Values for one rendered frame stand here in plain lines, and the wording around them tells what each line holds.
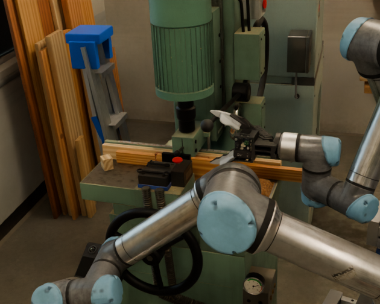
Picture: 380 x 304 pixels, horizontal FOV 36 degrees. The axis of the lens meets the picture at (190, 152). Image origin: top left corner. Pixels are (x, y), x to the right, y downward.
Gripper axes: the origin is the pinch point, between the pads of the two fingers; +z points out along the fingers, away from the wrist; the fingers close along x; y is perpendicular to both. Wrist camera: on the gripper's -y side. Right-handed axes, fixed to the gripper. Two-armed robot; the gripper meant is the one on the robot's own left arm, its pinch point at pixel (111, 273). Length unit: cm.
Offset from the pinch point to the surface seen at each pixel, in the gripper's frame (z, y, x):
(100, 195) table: 15.4, -20.2, -13.4
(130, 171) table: 22.7, -28.8, -7.3
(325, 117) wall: 272, -82, 30
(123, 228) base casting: 20.9, -10.7, -6.5
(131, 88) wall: 258, -90, -114
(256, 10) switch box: 29, -84, 26
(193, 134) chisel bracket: 19.0, -42.1, 13.4
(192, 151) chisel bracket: 19.1, -37.0, 13.7
